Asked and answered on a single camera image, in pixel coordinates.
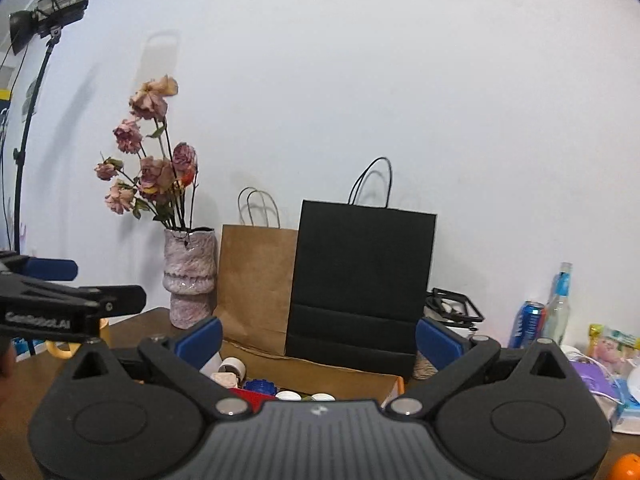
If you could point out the cardboard box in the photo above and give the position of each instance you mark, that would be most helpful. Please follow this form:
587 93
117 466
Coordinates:
320 375

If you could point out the purple packet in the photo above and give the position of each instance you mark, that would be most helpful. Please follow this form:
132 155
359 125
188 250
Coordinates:
592 377

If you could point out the yellow cup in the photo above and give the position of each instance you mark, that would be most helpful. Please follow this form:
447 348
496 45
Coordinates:
60 351

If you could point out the black paper bag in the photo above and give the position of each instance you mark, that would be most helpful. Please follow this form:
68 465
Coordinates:
360 270

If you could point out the pink textured vase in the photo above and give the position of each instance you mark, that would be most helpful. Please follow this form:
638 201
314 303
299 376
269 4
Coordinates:
190 270

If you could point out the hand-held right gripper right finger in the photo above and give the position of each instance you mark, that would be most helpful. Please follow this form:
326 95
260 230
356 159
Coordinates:
432 345

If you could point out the red piece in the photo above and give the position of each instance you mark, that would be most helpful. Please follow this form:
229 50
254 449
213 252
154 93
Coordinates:
247 396

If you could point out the white bottle cap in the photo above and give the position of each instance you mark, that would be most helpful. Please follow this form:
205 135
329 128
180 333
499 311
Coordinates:
287 395
322 397

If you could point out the dried pink flowers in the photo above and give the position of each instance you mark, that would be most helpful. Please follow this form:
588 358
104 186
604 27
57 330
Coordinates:
152 105

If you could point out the beige small block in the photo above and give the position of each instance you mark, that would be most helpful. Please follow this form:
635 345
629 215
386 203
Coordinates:
222 379

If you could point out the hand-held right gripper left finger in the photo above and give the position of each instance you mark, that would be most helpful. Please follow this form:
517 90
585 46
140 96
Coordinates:
200 340

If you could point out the blue drink can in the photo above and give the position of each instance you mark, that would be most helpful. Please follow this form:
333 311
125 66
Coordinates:
527 325

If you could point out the black studio light on stand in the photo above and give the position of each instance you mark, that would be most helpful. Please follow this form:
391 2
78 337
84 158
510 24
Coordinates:
55 7

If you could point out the blue ridged cap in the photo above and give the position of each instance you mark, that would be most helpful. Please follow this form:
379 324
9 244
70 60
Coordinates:
260 386

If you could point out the clear container with black lid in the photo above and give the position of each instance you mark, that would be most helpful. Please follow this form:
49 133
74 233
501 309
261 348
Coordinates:
455 310

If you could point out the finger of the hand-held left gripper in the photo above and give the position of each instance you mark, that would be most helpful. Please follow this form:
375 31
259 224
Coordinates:
115 299
50 269

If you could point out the colourful toy packet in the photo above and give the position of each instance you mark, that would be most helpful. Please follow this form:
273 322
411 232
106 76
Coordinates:
612 347

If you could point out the brown paper bag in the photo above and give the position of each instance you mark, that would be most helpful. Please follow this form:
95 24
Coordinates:
255 280

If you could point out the clear glass bottle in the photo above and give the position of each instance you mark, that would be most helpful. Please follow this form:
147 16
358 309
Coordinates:
557 315

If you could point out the orange round object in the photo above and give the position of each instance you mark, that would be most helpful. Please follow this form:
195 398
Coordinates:
627 467

